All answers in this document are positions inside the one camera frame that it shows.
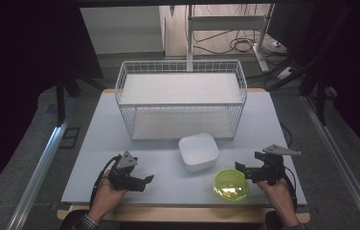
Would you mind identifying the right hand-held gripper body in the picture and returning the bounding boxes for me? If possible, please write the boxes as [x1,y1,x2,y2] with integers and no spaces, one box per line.
[244,144,303,186]

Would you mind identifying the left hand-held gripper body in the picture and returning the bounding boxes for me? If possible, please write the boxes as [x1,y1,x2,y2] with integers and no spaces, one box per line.
[107,150,147,193]

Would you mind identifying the green translucent bowl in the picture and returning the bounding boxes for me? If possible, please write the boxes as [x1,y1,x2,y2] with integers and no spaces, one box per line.
[213,168,251,202]

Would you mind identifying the white square bowl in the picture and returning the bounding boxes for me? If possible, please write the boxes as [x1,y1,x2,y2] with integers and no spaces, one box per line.
[178,132,219,173]

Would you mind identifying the white wire rack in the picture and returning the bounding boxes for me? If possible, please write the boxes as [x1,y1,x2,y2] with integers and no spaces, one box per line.
[114,59,249,142]

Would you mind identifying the person's left hand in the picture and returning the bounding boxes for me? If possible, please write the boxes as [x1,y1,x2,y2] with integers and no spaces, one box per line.
[87,170,128,221]

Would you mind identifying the person's right hand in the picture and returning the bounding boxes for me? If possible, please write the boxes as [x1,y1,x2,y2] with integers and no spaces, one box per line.
[256,177,297,221]

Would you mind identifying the black metal stand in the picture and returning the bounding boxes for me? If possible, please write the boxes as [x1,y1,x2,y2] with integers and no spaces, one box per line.
[54,61,107,127]
[265,47,330,127]

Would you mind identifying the white power strip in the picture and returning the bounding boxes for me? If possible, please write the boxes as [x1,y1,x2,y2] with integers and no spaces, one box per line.
[276,66,295,81]

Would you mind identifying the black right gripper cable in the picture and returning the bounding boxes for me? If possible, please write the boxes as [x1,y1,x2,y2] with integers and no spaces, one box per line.
[282,164,299,214]

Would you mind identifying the silver metal rail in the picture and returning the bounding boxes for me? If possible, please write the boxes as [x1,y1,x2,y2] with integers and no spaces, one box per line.
[300,95,360,230]
[6,115,71,230]

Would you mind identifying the black floor cables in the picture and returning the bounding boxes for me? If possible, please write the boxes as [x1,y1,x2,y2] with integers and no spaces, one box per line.
[192,29,286,56]

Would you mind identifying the white metal desk frame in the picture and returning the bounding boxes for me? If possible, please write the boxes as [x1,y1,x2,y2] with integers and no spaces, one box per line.
[186,3,276,73]

